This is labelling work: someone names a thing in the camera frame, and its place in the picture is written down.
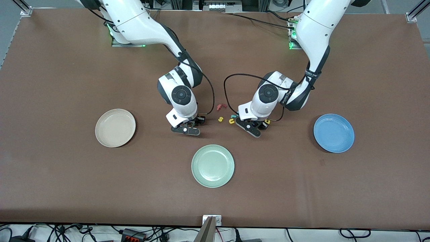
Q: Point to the metal post mounting bracket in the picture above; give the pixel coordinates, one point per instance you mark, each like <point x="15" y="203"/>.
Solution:
<point x="218" y="220"/>

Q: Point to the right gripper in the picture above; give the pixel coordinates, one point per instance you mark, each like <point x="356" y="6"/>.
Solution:
<point x="197" y="120"/>

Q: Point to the aluminium camera post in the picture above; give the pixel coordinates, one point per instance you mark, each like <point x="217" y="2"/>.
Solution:
<point x="205" y="233"/>

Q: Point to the grey terminal block device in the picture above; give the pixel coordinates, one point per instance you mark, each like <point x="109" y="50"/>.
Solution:
<point x="218" y="6"/>

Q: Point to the blue plate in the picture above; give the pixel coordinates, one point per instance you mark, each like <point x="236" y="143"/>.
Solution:
<point x="333" y="133"/>

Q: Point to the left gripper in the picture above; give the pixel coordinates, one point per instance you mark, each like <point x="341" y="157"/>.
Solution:
<point x="261" y="123"/>

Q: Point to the black orange power strip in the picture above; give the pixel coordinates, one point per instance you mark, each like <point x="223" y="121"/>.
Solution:
<point x="132" y="234"/>

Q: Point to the aluminium frame post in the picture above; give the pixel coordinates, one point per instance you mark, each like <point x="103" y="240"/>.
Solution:
<point x="181" y="4"/>

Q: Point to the beige brown plate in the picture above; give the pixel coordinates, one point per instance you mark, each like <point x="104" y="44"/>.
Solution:
<point x="115" y="127"/>

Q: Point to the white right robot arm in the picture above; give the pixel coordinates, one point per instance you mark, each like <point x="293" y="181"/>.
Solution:
<point x="134" y="23"/>

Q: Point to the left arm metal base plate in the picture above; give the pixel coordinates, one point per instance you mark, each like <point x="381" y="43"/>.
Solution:
<point x="293" y="47"/>

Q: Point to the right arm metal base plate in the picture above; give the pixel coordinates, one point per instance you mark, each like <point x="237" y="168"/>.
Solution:
<point x="117" y="43"/>

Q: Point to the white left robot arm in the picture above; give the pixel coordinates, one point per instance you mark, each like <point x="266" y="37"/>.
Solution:
<point x="312" y="33"/>

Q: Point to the pale green plate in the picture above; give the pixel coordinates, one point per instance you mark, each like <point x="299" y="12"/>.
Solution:
<point x="212" y="166"/>

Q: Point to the metal corner bracket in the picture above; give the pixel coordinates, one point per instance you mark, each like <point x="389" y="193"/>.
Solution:
<point x="27" y="11"/>
<point x="412" y="17"/>

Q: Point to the red letter f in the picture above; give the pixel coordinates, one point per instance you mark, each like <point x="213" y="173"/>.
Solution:
<point x="220" y="107"/>

